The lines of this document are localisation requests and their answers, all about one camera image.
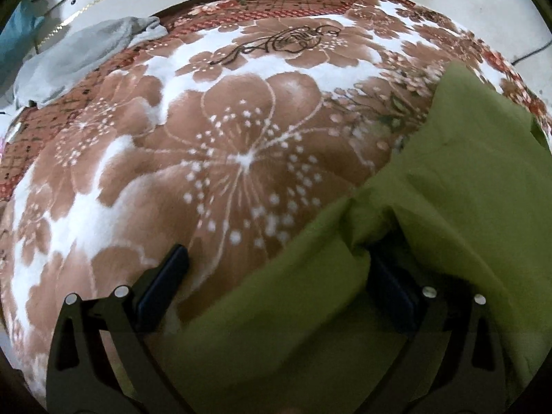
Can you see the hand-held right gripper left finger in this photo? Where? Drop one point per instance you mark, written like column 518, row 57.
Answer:
column 164, row 283

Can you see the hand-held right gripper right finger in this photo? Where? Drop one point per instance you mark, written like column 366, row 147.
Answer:
column 390, row 295

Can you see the green cloth garment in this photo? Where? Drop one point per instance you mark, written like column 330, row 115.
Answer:
column 453, row 189

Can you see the brown floral blanket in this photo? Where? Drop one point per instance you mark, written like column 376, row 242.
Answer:
column 241, row 146

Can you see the grey cloth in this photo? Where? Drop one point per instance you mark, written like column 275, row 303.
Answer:
column 86, row 47

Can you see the blue cloth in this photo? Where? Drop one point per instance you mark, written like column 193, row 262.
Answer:
column 21, row 39

